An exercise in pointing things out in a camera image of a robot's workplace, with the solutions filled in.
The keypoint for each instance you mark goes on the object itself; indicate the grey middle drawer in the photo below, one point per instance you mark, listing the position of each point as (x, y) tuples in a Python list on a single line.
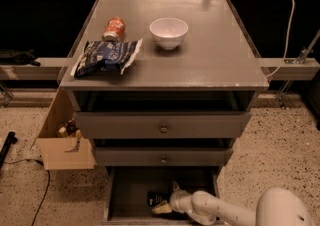
[(162, 156)]

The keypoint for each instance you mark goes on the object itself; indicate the snack items in box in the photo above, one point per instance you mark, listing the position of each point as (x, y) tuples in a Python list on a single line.
[(70, 129)]

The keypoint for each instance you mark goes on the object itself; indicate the dark rxbar blueberry bar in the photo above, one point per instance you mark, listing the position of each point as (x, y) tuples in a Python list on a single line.
[(156, 198)]

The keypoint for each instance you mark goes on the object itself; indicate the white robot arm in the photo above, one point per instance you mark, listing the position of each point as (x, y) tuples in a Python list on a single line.
[(276, 207)]

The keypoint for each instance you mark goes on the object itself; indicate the grey drawer cabinet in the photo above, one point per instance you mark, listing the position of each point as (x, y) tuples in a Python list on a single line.
[(213, 70)]

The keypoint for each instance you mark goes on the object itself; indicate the black object on rail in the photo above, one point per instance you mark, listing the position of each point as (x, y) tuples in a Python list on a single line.
[(18, 57)]

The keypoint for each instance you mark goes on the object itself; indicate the white ceramic bowl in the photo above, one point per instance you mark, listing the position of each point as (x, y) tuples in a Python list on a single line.
[(168, 33)]

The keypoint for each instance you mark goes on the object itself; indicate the grey drawer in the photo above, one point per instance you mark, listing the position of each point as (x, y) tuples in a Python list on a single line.
[(162, 156), (126, 203), (161, 125)]

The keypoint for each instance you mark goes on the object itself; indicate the grey bottom drawer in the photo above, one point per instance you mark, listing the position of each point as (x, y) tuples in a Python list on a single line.
[(126, 203)]

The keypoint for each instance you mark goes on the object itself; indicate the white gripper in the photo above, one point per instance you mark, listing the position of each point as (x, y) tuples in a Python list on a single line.
[(177, 199)]

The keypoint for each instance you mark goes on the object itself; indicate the black pole on floor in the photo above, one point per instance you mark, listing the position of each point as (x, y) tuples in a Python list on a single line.
[(11, 139)]

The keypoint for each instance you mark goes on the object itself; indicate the grey top drawer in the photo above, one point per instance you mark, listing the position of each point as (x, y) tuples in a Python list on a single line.
[(161, 125)]

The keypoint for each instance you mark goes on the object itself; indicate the cardboard box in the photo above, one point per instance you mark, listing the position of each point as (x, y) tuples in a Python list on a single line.
[(60, 150)]

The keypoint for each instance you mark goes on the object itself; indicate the metal frame rail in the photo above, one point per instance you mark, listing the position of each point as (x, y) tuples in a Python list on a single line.
[(49, 69)]

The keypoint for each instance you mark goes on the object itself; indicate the orange soda can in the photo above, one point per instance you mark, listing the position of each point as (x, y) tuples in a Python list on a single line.
[(115, 30)]

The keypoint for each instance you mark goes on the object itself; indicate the metal bracket strut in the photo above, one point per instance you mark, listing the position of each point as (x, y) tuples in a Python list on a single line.
[(305, 51)]

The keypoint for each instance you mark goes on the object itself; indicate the blue chip bag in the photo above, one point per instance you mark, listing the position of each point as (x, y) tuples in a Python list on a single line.
[(105, 56)]

